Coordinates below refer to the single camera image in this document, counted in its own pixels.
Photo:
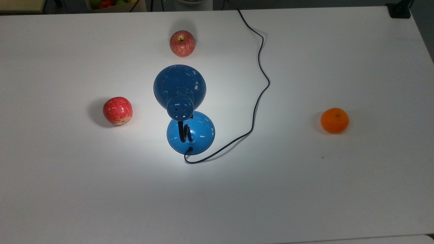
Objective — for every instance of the bright red apple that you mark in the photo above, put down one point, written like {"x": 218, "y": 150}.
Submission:
{"x": 117, "y": 111}

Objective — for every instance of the pale streaked red apple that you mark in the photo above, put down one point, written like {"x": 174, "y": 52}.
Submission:
{"x": 182, "y": 44}

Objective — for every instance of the blue desk lamp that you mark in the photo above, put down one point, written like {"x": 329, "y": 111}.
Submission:
{"x": 179, "y": 81}

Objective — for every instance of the beige wooden board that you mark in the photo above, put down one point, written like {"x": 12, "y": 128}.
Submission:
{"x": 20, "y": 5}

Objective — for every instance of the box of assorted fruit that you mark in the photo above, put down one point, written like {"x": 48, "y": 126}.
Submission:
{"x": 112, "y": 4}

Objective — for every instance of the orange mandarin fruit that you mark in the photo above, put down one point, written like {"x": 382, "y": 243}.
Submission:
{"x": 334, "y": 120}

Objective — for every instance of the black clamp pole mount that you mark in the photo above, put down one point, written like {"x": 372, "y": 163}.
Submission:
{"x": 399, "y": 10}

